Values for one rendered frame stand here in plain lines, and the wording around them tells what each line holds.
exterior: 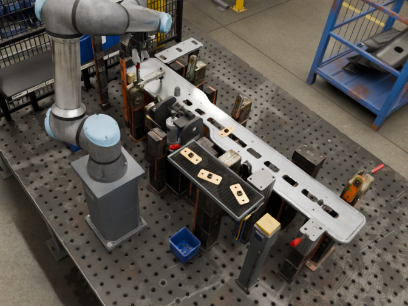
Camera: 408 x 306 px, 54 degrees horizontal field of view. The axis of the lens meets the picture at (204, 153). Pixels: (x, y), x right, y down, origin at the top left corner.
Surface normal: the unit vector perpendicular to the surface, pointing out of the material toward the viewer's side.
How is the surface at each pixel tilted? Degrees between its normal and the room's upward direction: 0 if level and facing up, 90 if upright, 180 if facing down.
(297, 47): 0
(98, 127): 7
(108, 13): 57
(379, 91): 0
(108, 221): 90
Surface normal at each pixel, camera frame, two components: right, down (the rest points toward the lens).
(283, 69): 0.08, -0.66
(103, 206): -0.08, 0.74
